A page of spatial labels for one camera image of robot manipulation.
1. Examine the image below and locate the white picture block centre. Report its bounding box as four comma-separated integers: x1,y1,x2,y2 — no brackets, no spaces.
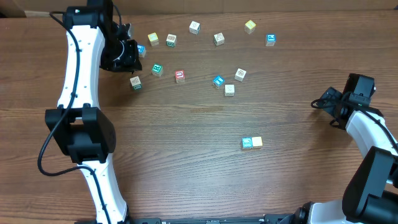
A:
213,32,225,46

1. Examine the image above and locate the red letter U block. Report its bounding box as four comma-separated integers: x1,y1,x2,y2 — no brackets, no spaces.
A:
175,70,185,83

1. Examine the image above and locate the white block blue side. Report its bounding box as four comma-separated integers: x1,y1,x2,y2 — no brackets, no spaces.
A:
242,137,253,149

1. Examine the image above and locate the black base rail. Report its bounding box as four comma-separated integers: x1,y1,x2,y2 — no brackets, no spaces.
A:
127,214,295,224

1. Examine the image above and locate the blue letter block far left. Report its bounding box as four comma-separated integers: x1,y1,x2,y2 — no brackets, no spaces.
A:
137,45,147,58

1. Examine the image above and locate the yellow top block left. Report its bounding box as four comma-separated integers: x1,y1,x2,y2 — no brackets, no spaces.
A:
148,32,159,46

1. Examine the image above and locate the blue letter P block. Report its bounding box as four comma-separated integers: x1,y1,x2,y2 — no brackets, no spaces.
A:
266,34,276,47

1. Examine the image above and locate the yellow top block right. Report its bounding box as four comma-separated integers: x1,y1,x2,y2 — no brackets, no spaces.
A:
244,20,256,34

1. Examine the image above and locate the white block yellow side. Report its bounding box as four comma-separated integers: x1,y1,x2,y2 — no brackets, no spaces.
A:
224,84,235,96

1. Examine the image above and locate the yellow side picture block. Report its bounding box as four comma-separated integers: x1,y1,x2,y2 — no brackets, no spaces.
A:
252,136,263,149

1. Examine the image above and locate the white block top centre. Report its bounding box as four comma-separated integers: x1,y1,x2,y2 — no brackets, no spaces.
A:
189,21,200,35

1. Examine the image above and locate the white picture block dark side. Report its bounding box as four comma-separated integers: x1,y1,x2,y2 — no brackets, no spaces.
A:
234,68,246,82

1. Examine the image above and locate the wooden block green letter side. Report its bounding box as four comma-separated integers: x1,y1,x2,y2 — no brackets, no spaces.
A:
166,34,177,47

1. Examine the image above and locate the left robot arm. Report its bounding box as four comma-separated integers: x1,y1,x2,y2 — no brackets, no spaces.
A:
37,0,142,223

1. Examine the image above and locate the green letter R block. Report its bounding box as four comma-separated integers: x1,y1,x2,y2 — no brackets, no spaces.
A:
151,63,164,77

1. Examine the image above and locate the white grapes picture block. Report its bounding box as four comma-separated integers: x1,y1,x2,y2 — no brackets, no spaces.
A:
130,77,142,90

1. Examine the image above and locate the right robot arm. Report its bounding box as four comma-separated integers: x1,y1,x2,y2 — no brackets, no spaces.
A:
282,73,397,224

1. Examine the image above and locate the blue letter T block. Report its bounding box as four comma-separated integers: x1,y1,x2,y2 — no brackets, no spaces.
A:
212,75,225,88

